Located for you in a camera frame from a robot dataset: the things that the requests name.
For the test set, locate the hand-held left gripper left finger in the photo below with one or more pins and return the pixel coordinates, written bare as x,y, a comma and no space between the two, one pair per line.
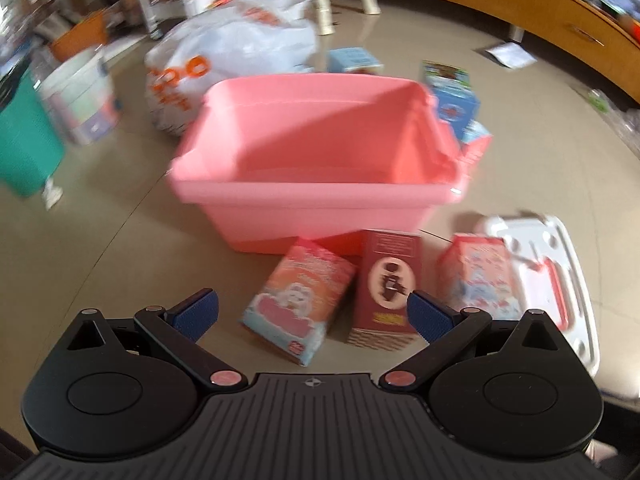
200,311

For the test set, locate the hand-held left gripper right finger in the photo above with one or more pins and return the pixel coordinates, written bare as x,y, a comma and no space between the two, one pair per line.
429,317

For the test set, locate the pink and blue toy box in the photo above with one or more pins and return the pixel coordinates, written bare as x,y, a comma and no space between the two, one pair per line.
475,270

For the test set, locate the dark red toy box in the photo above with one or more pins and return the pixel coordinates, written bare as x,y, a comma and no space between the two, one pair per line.
385,260

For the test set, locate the pale pink toy box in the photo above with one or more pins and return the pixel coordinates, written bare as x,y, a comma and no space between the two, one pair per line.
295,300

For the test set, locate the pink plastic storage bin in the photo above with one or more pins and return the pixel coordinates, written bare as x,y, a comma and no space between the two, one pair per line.
310,135

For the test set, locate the white bin lid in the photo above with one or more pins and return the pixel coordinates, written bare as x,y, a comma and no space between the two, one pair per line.
565,260

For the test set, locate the green and blue toy box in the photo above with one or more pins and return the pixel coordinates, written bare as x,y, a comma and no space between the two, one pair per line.
452,105

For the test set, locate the white plastic bucket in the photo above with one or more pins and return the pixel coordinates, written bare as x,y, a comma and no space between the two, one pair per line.
80,95

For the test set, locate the teal plastic bin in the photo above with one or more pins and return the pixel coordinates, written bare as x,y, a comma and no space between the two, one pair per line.
25,130

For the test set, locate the white plastic bag orange print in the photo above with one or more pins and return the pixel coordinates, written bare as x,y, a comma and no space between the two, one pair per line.
225,45

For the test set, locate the light blue toy box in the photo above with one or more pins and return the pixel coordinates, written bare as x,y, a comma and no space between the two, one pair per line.
352,60

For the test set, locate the white paper sheet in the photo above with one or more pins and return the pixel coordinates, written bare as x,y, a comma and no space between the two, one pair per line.
510,55

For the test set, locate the clear plastic wrapper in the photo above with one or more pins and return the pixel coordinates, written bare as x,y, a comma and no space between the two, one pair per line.
620,120

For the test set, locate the orange woven basket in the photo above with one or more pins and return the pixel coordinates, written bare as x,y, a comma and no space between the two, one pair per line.
80,37

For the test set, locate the white metal rack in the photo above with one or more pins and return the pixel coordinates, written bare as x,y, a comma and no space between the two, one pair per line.
150,5

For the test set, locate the wooden cabinet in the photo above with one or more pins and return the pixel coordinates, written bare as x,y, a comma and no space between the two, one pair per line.
550,15

